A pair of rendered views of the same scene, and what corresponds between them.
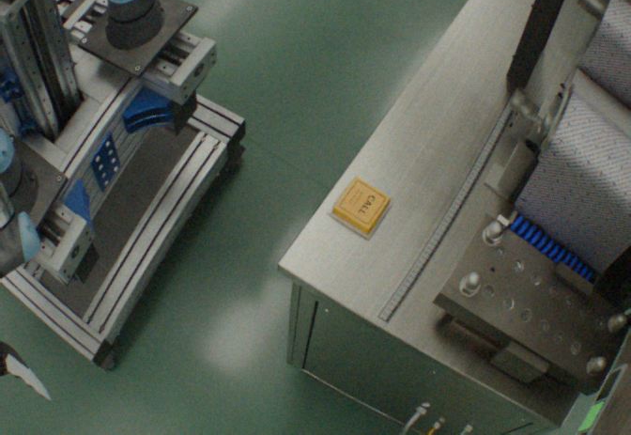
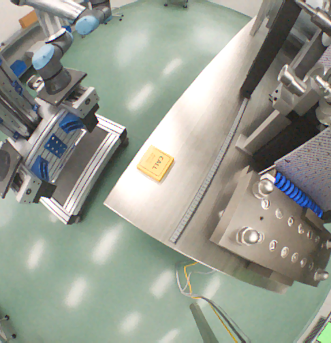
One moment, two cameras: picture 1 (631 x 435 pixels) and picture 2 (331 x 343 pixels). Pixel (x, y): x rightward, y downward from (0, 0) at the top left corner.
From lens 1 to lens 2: 99 cm
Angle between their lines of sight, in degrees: 7
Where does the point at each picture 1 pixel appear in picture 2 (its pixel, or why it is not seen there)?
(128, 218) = (82, 165)
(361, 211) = (154, 167)
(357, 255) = (152, 196)
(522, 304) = (282, 244)
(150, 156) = (91, 142)
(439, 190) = (206, 151)
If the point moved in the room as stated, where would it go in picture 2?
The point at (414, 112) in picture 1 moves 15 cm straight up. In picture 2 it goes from (188, 106) to (197, 71)
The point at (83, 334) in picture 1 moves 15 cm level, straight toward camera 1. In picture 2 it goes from (62, 213) to (76, 227)
